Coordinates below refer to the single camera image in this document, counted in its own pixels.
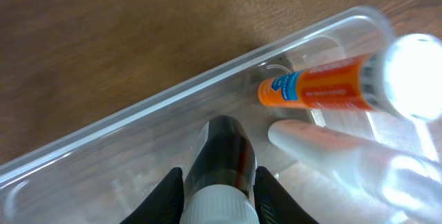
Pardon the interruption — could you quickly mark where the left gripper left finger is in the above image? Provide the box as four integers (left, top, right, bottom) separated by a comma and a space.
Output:
120, 167, 184, 224

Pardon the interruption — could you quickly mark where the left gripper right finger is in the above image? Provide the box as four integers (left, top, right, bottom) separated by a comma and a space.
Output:
253, 166, 318, 224

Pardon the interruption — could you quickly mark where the dark brown bottle white cap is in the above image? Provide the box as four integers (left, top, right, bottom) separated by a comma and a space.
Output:
180, 115, 259, 224

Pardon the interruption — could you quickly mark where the white plastic bottle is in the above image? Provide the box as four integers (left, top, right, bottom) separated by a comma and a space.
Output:
268, 120, 441, 223

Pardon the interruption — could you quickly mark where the orange tube white cap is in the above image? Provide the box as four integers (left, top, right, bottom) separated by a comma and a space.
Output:
258, 34, 441, 122

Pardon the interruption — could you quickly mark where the clear plastic container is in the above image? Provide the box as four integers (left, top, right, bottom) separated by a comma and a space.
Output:
1, 7, 441, 223

